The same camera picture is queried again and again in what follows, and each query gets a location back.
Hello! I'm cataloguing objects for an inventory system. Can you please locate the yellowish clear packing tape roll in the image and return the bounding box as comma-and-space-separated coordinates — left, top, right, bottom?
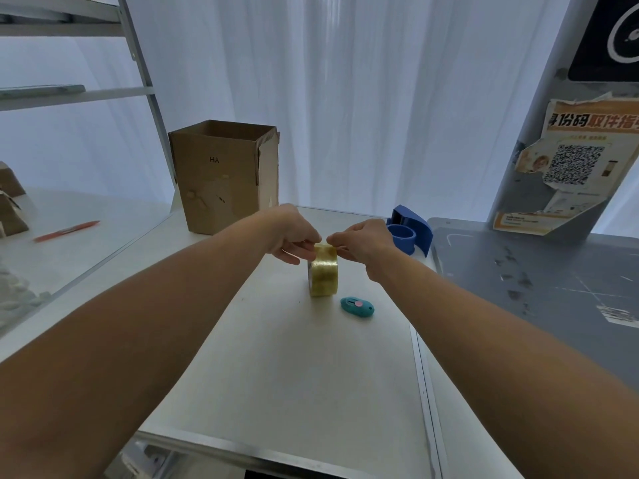
307, 243, 340, 298

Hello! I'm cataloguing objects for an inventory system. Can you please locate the teal box cutter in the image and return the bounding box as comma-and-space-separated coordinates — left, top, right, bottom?
340, 296, 375, 318

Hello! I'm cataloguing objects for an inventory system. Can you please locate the person's left hand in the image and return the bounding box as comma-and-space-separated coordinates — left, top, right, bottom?
260, 204, 322, 266

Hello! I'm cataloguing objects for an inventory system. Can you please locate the person's left forearm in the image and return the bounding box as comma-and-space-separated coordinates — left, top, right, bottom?
0, 213, 280, 479

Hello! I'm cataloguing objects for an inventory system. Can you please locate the metal shelf rack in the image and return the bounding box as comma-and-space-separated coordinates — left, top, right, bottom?
0, 0, 178, 195

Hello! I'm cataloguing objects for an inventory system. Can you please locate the open brown cardboard box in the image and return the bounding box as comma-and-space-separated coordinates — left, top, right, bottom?
168, 119, 280, 236

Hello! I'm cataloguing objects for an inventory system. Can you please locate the white curtain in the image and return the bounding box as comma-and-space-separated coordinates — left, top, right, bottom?
0, 0, 639, 230

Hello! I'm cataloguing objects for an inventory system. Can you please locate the person's right hand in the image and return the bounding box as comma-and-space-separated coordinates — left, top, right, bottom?
326, 219, 400, 282

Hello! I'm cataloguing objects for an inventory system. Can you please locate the white torn sticker label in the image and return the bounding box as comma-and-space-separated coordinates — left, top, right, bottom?
596, 304, 639, 329

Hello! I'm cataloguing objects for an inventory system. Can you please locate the grey metal cabinet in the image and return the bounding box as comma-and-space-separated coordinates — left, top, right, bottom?
428, 0, 639, 390

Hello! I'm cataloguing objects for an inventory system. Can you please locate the white crumpled packing material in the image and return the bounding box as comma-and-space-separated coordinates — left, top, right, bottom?
0, 266, 53, 330

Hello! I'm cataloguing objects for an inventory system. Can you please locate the blue tape dispenser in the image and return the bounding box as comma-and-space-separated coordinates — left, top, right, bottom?
386, 205, 434, 258

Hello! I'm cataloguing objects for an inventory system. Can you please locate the black sign with white circle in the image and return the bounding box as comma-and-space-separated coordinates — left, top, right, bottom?
567, 0, 639, 84

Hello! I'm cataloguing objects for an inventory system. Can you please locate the small brown cardboard box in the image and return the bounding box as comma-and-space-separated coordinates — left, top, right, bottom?
0, 161, 27, 198
0, 191, 31, 239

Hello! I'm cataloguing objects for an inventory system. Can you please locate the torn orange paper poster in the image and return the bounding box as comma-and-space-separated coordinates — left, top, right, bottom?
493, 97, 639, 237

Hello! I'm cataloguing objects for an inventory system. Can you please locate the red pen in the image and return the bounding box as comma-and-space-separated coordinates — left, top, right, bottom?
33, 221, 102, 243

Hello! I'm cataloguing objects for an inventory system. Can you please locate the person's right forearm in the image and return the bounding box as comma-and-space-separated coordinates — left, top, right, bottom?
369, 249, 639, 479

